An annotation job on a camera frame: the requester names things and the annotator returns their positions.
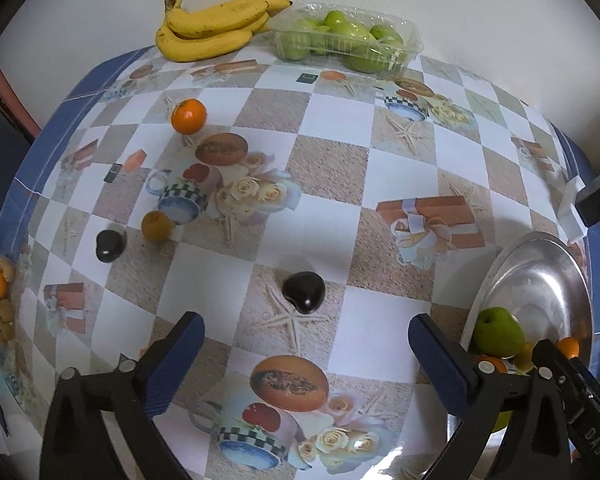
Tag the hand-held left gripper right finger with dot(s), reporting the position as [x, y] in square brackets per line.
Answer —
[440, 360]

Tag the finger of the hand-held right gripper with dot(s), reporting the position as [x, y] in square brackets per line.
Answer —
[555, 355]

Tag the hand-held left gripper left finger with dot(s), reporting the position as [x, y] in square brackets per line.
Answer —
[175, 360]

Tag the brown longan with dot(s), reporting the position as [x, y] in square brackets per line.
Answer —
[522, 360]
[157, 226]

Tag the green jujube fruit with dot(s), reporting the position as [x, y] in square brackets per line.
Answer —
[497, 332]

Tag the round stainless steel bowl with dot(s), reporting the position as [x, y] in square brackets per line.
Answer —
[545, 280]

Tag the dark cherry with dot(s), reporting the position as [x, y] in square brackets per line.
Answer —
[303, 292]
[110, 246]

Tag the small orange mandarin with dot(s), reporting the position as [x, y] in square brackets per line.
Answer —
[188, 116]

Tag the white square box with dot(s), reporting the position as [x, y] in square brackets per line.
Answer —
[572, 215]

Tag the black charger block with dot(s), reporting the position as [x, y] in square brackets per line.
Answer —
[597, 200]

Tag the clear bag of fruit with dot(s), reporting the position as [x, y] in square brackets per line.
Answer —
[0, 285]

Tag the checkered printed tablecloth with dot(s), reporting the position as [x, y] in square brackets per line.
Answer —
[330, 160]

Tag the reddish brown furniture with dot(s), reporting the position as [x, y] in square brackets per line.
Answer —
[10, 100]

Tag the yellow banana bunch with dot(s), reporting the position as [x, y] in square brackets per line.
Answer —
[205, 45]

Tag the clear plastic clamshell box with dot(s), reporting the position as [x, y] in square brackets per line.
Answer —
[414, 42]

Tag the pile of green jujubes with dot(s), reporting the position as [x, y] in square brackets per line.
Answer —
[337, 20]

